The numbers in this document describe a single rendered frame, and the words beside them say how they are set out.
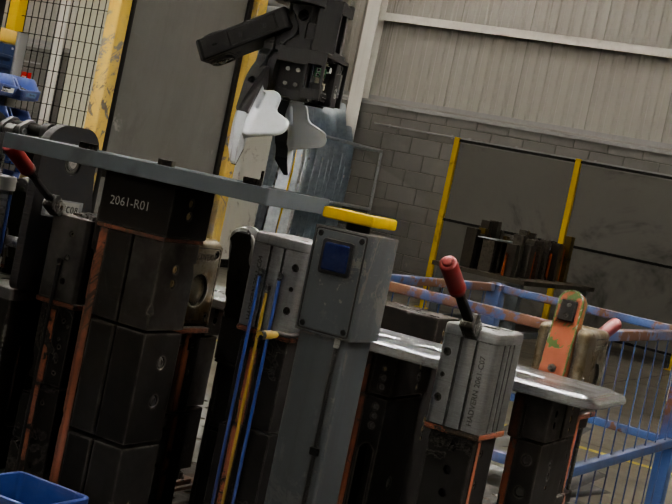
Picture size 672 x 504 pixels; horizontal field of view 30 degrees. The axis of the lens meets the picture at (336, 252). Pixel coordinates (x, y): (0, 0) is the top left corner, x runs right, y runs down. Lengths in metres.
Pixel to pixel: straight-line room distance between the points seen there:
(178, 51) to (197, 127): 0.37
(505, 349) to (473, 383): 0.05
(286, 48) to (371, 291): 0.28
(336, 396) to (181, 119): 3.91
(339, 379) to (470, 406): 0.18
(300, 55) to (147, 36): 3.56
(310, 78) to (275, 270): 0.26
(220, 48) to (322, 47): 0.12
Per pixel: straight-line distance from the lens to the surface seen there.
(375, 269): 1.30
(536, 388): 1.50
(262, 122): 1.33
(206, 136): 5.32
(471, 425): 1.41
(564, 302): 1.72
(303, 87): 1.35
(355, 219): 1.29
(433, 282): 4.21
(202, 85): 5.24
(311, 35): 1.38
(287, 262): 1.50
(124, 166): 1.40
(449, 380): 1.41
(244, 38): 1.40
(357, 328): 1.29
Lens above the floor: 1.18
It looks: 3 degrees down
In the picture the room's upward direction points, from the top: 12 degrees clockwise
